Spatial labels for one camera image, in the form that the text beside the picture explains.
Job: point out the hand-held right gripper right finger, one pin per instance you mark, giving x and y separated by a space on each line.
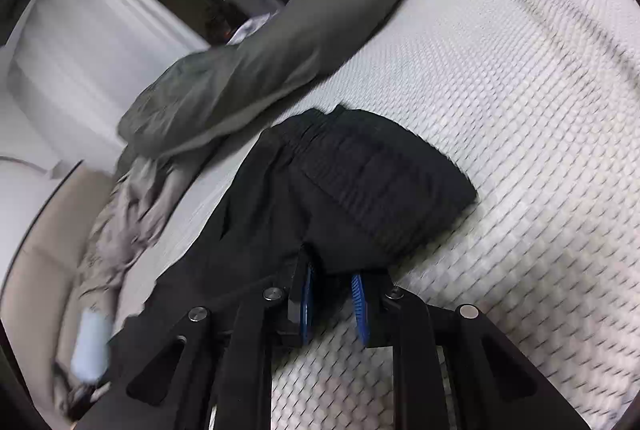
360 305

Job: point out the black pants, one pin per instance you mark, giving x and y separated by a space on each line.
350 170

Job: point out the beige padded headboard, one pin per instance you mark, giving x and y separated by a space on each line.
35 260

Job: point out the light blue bolster pillow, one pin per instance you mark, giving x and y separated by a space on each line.
92 345

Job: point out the beige crumpled sheet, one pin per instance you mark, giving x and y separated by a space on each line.
130 220

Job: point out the white patterned cloth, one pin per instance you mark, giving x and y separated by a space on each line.
245 30

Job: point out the dark grey duvet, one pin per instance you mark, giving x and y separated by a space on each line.
280 55

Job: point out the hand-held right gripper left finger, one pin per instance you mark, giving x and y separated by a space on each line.
306 305

